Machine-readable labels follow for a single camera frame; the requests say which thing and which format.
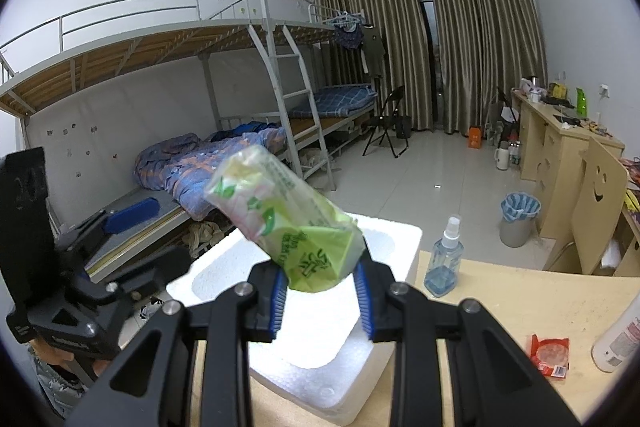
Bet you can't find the beige cloth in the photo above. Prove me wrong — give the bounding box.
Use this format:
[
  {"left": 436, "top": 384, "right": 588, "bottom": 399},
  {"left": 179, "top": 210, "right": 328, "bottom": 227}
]
[{"left": 187, "top": 222, "right": 229, "bottom": 259}]

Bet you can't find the grey trash bin blue bag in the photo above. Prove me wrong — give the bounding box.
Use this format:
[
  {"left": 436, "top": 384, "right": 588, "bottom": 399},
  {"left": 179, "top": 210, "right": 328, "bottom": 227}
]
[{"left": 500, "top": 192, "right": 542, "bottom": 249}]

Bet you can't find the white foam box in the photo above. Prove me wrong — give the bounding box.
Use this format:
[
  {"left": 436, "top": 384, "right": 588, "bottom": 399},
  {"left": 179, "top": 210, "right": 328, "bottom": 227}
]
[{"left": 166, "top": 213, "right": 423, "bottom": 425}]

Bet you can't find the black folding chair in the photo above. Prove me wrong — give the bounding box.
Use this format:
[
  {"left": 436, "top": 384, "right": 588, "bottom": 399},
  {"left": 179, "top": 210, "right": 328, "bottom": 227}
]
[{"left": 362, "top": 86, "right": 412, "bottom": 158}]

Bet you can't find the blue orange quilt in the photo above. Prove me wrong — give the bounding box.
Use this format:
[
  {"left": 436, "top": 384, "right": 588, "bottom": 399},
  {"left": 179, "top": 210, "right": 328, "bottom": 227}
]
[{"left": 134, "top": 127, "right": 291, "bottom": 223}]

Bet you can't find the dark blue hanging garment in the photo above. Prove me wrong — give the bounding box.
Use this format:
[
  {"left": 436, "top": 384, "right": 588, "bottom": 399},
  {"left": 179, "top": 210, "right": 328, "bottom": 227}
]
[{"left": 332, "top": 24, "right": 366, "bottom": 51}]

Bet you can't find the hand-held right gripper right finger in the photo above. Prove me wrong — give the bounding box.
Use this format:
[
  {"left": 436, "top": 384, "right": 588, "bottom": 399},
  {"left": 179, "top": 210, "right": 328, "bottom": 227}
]
[{"left": 352, "top": 252, "right": 583, "bottom": 427}]

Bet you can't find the green tissue packet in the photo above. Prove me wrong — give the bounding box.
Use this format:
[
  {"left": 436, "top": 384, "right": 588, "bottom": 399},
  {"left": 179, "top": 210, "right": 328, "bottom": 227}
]
[{"left": 204, "top": 145, "right": 365, "bottom": 294}]

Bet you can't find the white lotion pump bottle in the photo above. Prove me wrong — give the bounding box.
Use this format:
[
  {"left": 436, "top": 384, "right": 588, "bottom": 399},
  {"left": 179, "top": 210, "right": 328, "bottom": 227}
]
[{"left": 591, "top": 314, "right": 640, "bottom": 374}]

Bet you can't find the grey metal bunk bed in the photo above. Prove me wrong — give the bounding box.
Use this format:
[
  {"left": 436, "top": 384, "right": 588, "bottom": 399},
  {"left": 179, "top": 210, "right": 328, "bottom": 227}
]
[
  {"left": 210, "top": 0, "right": 386, "bottom": 168},
  {"left": 0, "top": 0, "right": 301, "bottom": 298}
]

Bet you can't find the white metal bed ladder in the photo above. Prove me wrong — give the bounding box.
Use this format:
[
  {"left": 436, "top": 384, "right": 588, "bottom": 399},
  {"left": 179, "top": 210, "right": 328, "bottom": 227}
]
[{"left": 247, "top": 23, "right": 337, "bottom": 194}]

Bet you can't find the brown curtain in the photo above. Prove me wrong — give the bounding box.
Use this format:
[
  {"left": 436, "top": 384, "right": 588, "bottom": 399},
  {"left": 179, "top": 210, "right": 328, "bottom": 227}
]
[
  {"left": 310, "top": 0, "right": 436, "bottom": 132},
  {"left": 422, "top": 0, "right": 548, "bottom": 135}
]

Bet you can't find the person's left hand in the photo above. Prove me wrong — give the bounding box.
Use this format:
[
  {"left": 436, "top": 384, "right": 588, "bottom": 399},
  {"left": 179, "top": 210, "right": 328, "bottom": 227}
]
[{"left": 30, "top": 341, "right": 113, "bottom": 378}]

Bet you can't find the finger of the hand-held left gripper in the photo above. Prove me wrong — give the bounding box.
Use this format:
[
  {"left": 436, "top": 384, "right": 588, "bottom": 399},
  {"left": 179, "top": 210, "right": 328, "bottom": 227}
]
[
  {"left": 52, "top": 199, "right": 161, "bottom": 258},
  {"left": 82, "top": 246, "right": 193, "bottom": 323}
]

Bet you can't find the clear blue spray bottle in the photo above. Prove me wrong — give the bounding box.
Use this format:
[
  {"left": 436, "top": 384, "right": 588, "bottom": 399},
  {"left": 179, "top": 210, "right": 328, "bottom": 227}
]
[{"left": 424, "top": 216, "right": 465, "bottom": 298}]

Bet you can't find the olive hanging shirt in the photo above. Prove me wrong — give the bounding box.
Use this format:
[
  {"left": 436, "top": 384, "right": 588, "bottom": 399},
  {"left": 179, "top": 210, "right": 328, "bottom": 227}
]
[{"left": 361, "top": 26, "right": 387, "bottom": 78}]

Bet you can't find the dark blue clothing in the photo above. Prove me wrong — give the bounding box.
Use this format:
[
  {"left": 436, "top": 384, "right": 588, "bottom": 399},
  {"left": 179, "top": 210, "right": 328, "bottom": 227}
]
[{"left": 207, "top": 121, "right": 274, "bottom": 142}]

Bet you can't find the blue plaid bedding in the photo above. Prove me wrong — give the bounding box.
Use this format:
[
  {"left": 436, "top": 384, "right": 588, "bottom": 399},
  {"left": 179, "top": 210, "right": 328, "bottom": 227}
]
[{"left": 290, "top": 86, "right": 378, "bottom": 118}]

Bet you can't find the red snack packet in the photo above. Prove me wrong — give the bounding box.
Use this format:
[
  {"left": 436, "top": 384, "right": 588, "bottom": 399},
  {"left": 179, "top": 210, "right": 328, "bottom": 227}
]
[{"left": 526, "top": 333, "right": 571, "bottom": 379}]

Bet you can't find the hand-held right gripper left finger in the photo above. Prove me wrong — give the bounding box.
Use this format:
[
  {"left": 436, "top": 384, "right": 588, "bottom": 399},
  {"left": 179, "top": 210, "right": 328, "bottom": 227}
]
[{"left": 65, "top": 263, "right": 291, "bottom": 427}]

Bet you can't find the wooden smiley face chair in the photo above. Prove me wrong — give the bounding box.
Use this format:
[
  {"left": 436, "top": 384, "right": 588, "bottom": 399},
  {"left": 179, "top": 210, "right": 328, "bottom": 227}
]
[{"left": 542, "top": 136, "right": 630, "bottom": 277}]

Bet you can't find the light wooden desk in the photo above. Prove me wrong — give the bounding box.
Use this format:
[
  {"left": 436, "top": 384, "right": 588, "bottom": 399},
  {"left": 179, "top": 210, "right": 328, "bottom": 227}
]
[{"left": 510, "top": 89, "right": 626, "bottom": 240}]

